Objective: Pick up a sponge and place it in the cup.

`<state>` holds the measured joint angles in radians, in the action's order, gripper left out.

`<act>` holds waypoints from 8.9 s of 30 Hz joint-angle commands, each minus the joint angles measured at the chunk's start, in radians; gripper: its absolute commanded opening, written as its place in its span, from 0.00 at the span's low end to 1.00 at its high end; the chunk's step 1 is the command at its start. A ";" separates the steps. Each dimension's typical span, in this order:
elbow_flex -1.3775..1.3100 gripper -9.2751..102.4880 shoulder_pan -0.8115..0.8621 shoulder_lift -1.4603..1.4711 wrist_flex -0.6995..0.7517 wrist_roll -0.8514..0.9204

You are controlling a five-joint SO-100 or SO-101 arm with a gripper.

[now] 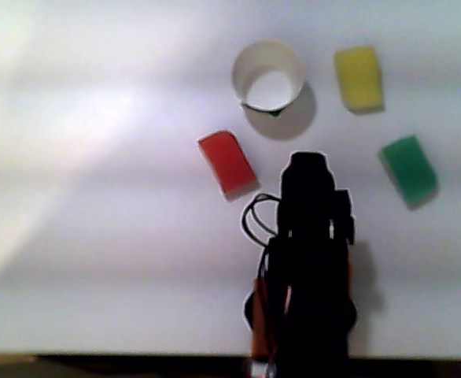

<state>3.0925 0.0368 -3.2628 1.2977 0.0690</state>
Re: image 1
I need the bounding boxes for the white paper cup green band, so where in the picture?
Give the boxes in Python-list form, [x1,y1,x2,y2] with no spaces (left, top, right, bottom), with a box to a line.
[231,39,305,118]

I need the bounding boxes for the white controller box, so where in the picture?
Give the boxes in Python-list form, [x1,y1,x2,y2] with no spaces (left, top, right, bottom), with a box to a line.
[249,360,277,378]

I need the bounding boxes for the green sponge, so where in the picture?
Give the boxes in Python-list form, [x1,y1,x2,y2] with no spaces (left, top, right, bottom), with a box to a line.
[378,134,439,209]

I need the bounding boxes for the yellow sponge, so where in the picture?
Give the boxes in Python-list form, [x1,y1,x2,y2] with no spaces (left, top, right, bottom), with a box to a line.
[334,45,385,115]

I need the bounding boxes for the thin black arm wires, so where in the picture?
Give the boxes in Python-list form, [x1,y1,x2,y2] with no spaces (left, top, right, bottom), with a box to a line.
[241,192,282,247]

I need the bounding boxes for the red sponge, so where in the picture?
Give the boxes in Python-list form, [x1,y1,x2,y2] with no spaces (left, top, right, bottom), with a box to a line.
[197,129,260,202]

